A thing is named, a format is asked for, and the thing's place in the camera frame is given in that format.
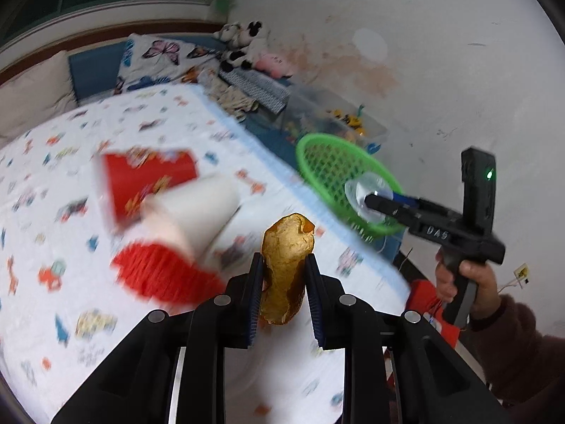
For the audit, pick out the golden bread piece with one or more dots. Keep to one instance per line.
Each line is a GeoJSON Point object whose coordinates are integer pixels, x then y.
{"type": "Point", "coordinates": [282, 265]}

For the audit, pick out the white paper cup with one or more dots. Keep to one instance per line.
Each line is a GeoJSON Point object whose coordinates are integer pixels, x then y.
{"type": "Point", "coordinates": [194, 216]}

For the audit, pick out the green plastic basket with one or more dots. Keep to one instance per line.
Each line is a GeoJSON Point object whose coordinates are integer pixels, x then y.
{"type": "Point", "coordinates": [326, 163]}

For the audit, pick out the cartoon print folded cloth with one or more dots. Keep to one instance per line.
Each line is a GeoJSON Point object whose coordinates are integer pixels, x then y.
{"type": "Point", "coordinates": [229, 99]}

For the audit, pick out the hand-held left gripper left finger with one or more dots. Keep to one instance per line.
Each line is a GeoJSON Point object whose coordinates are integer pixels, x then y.
{"type": "Point", "coordinates": [256, 300]}

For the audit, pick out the white dog plush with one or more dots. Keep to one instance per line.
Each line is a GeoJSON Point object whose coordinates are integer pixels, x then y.
{"type": "Point", "coordinates": [227, 32]}

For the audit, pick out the wall socket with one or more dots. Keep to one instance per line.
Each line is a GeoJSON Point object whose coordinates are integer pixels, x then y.
{"type": "Point", "coordinates": [521, 274]}

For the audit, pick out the person's right hand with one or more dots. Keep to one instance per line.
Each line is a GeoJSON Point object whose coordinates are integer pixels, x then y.
{"type": "Point", "coordinates": [485, 291]}

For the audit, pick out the black white cow plush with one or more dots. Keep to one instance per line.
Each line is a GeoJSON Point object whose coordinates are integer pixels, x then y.
{"type": "Point", "coordinates": [238, 58]}

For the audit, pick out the large butterfly print pillow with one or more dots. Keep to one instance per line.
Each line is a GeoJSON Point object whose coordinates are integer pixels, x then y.
{"type": "Point", "coordinates": [163, 59]}

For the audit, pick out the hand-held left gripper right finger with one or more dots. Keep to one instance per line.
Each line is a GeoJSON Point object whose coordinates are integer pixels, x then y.
{"type": "Point", "coordinates": [314, 300]}

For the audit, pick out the red paper cup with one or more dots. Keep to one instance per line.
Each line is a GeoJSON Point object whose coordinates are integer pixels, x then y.
{"type": "Point", "coordinates": [141, 181]}

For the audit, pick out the beige pillow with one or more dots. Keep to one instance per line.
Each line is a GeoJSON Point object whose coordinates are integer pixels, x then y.
{"type": "Point", "coordinates": [35, 92]}

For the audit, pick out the blue cushion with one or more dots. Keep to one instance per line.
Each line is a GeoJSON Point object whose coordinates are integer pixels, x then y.
{"type": "Point", "coordinates": [97, 70]}

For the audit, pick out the yellow toy vehicle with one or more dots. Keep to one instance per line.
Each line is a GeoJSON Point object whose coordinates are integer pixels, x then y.
{"type": "Point", "coordinates": [348, 121]}

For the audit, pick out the red ribbed paper wrapper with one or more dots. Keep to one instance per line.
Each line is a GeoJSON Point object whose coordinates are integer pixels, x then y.
{"type": "Point", "coordinates": [163, 274]}

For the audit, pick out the clear plastic cup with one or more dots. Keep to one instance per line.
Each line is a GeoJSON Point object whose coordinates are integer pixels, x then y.
{"type": "Point", "coordinates": [364, 192]}

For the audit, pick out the folded grey patterned cloth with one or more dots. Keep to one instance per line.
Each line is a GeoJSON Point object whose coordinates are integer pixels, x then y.
{"type": "Point", "coordinates": [260, 88]}

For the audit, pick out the clear storage box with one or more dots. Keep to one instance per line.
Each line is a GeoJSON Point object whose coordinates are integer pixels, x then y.
{"type": "Point", "coordinates": [318, 106]}

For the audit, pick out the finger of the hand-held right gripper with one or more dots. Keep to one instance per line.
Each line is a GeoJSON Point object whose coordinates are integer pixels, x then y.
{"type": "Point", "coordinates": [388, 207]}
{"type": "Point", "coordinates": [404, 198]}

